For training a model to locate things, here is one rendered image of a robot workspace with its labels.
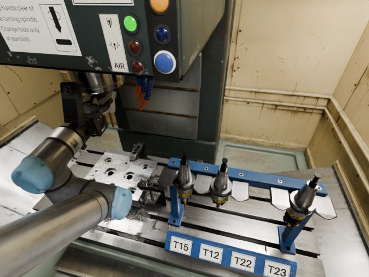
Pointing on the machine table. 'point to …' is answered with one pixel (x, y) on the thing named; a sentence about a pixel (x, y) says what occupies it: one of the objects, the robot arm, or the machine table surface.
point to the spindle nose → (96, 81)
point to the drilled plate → (137, 197)
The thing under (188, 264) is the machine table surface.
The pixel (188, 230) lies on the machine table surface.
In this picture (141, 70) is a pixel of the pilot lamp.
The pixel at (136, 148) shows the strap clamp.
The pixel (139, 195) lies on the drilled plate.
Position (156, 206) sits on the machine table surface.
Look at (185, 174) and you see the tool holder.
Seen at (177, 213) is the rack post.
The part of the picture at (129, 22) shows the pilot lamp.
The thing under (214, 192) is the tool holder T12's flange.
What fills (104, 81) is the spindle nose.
